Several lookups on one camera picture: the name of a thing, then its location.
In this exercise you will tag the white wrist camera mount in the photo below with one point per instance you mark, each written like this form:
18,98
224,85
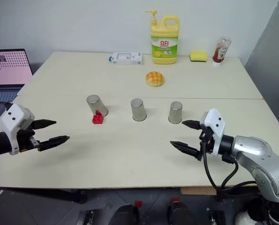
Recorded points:
12,117
215,122

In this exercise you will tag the dark rounded shape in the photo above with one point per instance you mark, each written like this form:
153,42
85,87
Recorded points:
125,215
180,214

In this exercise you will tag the grey partition panel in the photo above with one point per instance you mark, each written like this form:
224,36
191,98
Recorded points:
270,58

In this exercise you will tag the steel cup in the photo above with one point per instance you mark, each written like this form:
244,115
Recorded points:
96,103
138,110
175,113

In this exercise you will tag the open laptop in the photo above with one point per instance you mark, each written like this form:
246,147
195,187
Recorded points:
6,68

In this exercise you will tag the round golden bread bun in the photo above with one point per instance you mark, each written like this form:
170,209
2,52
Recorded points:
155,79

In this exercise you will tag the red toy block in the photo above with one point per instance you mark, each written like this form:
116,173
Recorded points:
98,119

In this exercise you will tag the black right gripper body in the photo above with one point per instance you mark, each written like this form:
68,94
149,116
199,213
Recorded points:
207,143

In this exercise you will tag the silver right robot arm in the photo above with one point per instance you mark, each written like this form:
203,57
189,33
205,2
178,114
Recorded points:
259,150

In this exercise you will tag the ketchup squeeze bottle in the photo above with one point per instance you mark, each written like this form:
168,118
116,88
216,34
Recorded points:
220,52

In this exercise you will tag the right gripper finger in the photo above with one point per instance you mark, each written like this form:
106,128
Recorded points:
193,124
185,148

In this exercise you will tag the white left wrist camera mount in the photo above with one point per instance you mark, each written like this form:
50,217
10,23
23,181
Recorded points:
12,117

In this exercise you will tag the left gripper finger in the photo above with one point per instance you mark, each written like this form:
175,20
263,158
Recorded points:
54,141
44,123

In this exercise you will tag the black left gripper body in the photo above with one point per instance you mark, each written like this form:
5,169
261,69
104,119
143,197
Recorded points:
27,138

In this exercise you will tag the white rounded base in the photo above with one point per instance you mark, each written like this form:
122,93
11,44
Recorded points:
249,219

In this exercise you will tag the yellow sponge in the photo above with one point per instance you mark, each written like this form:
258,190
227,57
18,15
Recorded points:
198,55

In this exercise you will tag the white flat carton box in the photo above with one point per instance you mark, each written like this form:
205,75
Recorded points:
126,58

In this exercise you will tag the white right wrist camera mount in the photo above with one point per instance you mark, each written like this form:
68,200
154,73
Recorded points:
215,122

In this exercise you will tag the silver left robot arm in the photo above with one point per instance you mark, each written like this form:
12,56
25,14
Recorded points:
0,143

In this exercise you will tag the yellow detergent pump bottle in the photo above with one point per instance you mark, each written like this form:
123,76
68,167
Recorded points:
164,47

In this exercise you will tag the black table frame bar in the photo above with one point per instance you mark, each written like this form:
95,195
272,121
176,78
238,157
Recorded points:
48,194

